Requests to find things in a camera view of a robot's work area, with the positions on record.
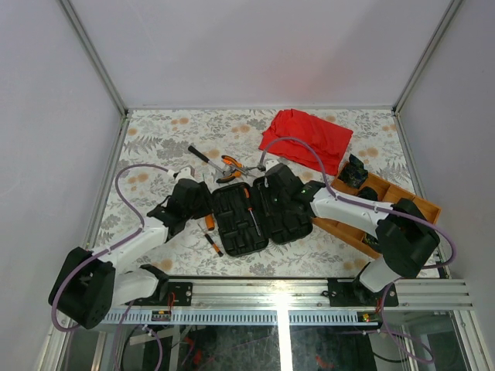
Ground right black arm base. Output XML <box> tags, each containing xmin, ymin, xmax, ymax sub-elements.
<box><xmin>326</xmin><ymin>274</ymin><xmax>399</xmax><ymax>308</ymax></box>

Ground wooden compartment tray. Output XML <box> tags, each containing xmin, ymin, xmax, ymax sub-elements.
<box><xmin>310</xmin><ymin>162</ymin><xmax>442</xmax><ymax>259</ymax></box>

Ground red folded cloth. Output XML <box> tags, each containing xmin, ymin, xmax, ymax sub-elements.
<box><xmin>259</xmin><ymin>109</ymin><xmax>353</xmax><ymax>175</ymax></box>

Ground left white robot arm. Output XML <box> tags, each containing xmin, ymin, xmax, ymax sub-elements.
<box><xmin>48</xmin><ymin>179</ymin><xmax>211</xmax><ymax>329</ymax></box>

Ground small orange black screwdriver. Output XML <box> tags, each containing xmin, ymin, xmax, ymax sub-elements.
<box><xmin>204</xmin><ymin>233</ymin><xmax>224</xmax><ymax>257</ymax></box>

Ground black plastic tool case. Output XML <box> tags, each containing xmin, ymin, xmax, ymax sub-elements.
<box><xmin>212</xmin><ymin>178</ymin><xmax>313</xmax><ymax>257</ymax></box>

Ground large orange handled screwdriver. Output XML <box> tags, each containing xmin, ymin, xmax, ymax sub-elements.
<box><xmin>243</xmin><ymin>187</ymin><xmax>261</xmax><ymax>237</ymax></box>

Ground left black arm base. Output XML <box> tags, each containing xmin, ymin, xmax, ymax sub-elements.
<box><xmin>136</xmin><ymin>264</ymin><xmax>193</xmax><ymax>308</ymax></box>

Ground orange black pliers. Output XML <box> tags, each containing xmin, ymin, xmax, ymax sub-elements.
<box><xmin>216</xmin><ymin>155</ymin><xmax>255</xmax><ymax>184</ymax></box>

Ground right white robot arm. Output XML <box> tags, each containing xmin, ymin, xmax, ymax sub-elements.
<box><xmin>265</xmin><ymin>161</ymin><xmax>440</xmax><ymax>305</ymax></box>

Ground aluminium front rail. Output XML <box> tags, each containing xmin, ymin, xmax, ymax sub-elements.
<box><xmin>95</xmin><ymin>277</ymin><xmax>473</xmax><ymax>327</ymax></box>

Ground black handled hammer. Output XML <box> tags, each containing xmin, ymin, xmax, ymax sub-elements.
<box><xmin>188</xmin><ymin>145</ymin><xmax>226</xmax><ymax>177</ymax></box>

